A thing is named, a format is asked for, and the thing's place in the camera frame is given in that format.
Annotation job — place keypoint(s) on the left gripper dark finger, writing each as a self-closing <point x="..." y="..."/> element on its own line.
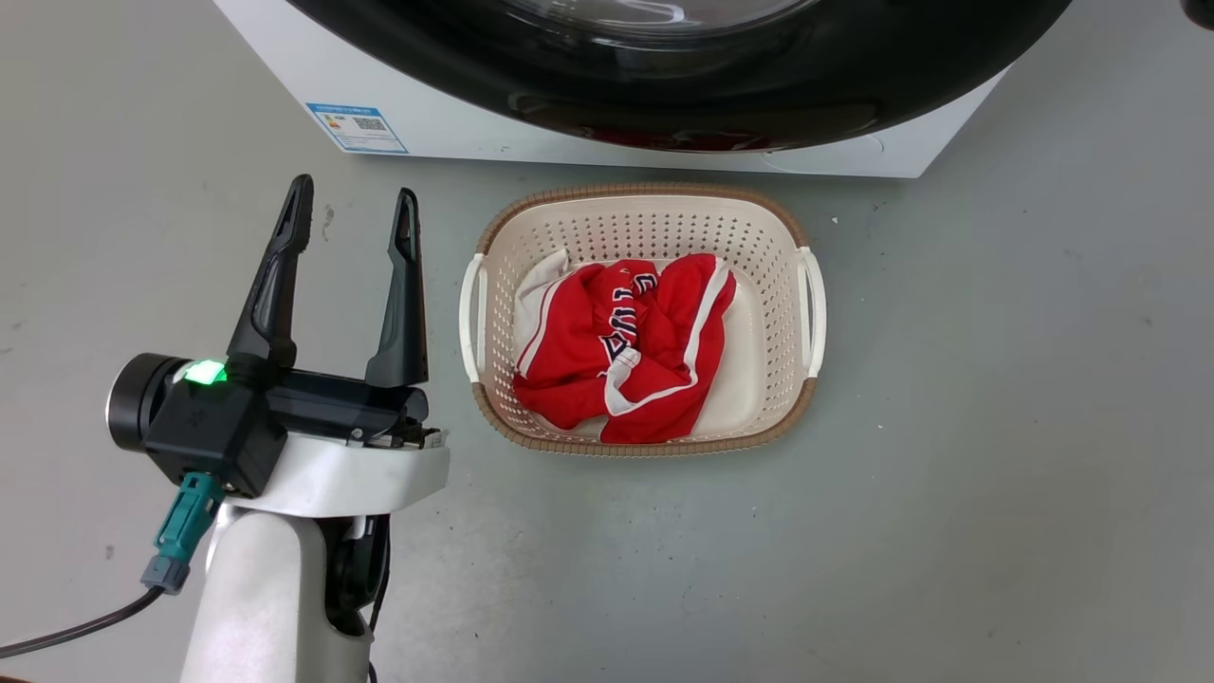
<point x="406" y="323"/>
<point x="275" y="294"/>

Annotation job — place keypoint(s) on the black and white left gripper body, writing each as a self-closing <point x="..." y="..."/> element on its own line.
<point x="351" y="474"/>

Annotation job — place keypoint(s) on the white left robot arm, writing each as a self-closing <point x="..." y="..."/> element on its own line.
<point x="256" y="607"/>

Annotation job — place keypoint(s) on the white washing machine body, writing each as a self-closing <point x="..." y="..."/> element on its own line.
<point x="455" y="133"/>

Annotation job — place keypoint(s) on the black round washing machine door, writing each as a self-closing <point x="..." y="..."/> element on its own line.
<point x="759" y="90"/>

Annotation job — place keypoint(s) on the red and white sports garment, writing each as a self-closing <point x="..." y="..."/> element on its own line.
<point x="569" y="351"/>

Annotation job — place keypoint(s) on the blue energy label sticker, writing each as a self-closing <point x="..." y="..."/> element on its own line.
<point x="358" y="128"/>

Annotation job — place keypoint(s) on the cream perforated laundry basket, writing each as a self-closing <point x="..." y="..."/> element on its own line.
<point x="664" y="223"/>

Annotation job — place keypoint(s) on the dark rounded robot part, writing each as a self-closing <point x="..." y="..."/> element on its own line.
<point x="1200" y="9"/>

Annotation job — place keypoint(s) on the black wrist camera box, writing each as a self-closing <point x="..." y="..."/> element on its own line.
<point x="213" y="432"/>

